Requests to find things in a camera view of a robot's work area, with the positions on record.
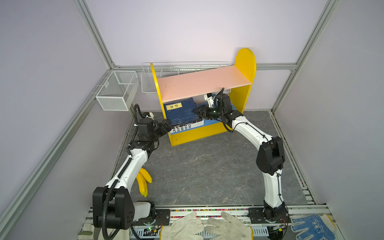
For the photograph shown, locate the navy book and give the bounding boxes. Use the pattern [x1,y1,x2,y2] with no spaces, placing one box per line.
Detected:
[163,98,202,127]

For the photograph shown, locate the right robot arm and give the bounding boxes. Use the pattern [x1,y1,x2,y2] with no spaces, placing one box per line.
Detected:
[193,92,288,222]

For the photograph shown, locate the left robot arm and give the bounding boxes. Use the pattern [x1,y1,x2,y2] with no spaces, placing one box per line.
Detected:
[92,104,172,240]

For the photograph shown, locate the yellow shelf with pink and blue boards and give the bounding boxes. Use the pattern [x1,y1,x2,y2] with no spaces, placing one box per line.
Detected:
[151,48,257,146]

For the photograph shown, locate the white mesh box basket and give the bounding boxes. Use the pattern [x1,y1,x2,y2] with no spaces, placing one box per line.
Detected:
[96,71,140,112]

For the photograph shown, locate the yellow banana bunch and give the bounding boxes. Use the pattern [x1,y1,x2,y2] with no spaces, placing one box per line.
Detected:
[136,168,153,198]

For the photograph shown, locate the white work glove centre left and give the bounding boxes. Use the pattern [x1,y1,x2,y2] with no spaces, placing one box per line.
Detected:
[160,212,205,240]

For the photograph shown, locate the white work glove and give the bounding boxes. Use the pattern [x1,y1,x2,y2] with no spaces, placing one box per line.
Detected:
[205,212,254,240]
[160,212,205,240]

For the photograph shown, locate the white work glove centre right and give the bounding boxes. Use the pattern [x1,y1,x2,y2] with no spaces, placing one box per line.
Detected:
[205,212,254,240]

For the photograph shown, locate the blue dotted knit glove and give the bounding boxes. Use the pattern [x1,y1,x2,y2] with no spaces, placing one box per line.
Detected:
[291,214,336,240]

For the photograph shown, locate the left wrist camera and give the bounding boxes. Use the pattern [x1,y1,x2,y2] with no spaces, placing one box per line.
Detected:
[141,112,154,120]

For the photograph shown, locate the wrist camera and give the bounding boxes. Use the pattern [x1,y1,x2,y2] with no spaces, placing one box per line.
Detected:
[204,93,217,108]
[141,112,154,120]

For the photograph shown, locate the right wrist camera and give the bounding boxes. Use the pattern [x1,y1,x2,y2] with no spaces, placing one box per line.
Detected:
[204,93,217,108]

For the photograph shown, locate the white wire rack basket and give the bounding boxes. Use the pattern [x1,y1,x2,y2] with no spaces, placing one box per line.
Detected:
[141,62,233,95]

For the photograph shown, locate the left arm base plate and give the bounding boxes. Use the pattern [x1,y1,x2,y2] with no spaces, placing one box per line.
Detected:
[133,209,171,226]

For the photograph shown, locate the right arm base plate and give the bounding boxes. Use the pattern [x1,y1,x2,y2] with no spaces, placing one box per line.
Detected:
[247,207,291,224]

